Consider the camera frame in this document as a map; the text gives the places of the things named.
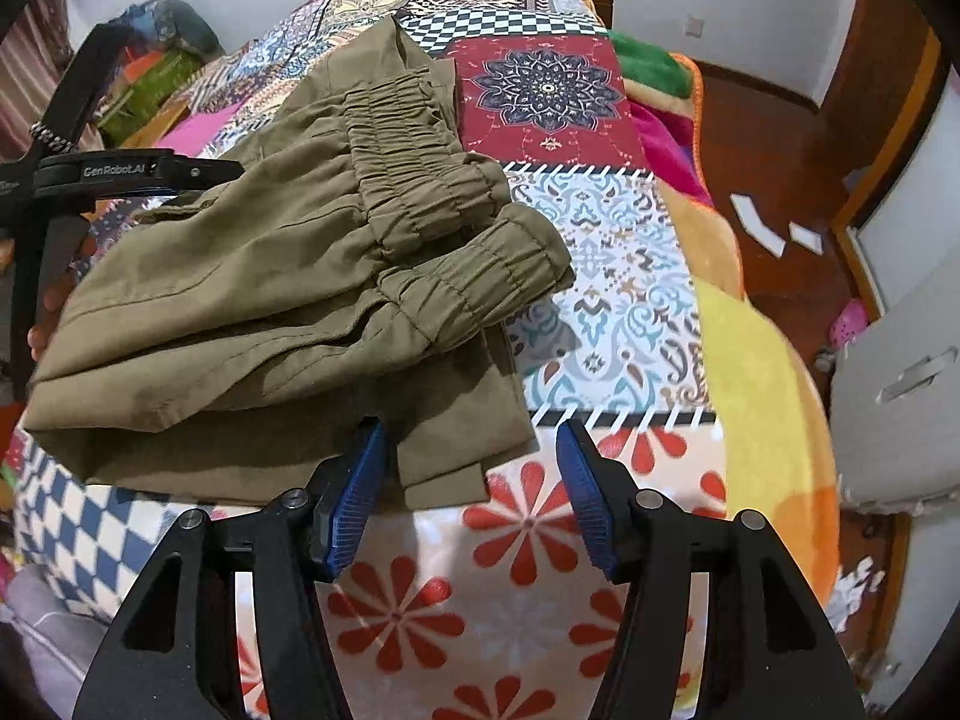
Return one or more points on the striped brown curtain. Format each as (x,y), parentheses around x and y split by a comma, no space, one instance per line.
(30,52)

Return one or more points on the person's left hand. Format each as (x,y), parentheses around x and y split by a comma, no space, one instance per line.
(41,334)

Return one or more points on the multicolour fleece blanket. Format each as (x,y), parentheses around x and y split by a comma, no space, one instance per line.
(765,390)

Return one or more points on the patchwork printed blanket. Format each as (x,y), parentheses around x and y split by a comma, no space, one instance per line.
(600,277)

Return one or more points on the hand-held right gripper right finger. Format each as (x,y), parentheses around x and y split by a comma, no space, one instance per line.
(589,495)

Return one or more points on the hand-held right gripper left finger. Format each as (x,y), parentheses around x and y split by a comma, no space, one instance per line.
(352,495)

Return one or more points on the pink cloth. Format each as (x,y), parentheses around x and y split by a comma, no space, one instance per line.
(199,127)

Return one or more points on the wooden bed footboard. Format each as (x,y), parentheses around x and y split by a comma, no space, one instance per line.
(600,7)

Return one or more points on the wooden wardrobe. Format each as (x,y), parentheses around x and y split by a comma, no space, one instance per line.
(885,52)

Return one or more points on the white paper piece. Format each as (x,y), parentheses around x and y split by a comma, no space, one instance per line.
(806,236)
(757,223)

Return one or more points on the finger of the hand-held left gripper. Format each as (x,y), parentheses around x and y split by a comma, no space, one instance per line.
(112,171)

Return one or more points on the pink slipper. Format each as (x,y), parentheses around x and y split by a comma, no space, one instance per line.
(849,322)

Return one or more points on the white wall socket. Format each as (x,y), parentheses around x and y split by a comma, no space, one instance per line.
(695,26)

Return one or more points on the grey cloth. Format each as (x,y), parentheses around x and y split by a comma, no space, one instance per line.
(45,630)

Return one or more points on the pile of patterned clothes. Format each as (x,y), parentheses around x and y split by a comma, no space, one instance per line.
(172,22)

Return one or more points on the olive green pants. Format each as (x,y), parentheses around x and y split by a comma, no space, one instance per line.
(262,277)

